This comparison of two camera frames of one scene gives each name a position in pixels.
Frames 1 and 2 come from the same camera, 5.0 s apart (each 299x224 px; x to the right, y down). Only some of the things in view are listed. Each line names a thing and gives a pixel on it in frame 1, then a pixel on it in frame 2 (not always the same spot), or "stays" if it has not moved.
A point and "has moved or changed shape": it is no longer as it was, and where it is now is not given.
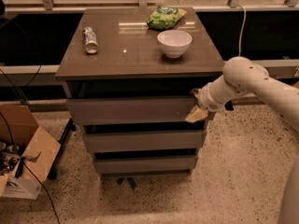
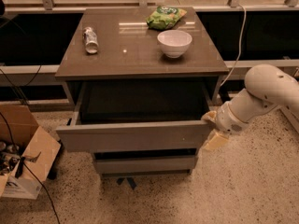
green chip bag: (163, 17) stays
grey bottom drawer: (148, 163) stays
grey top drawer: (129, 108) has moved or changed shape
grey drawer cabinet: (130, 75) stays
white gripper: (204, 99) to (226, 120)
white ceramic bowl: (174, 42) stays
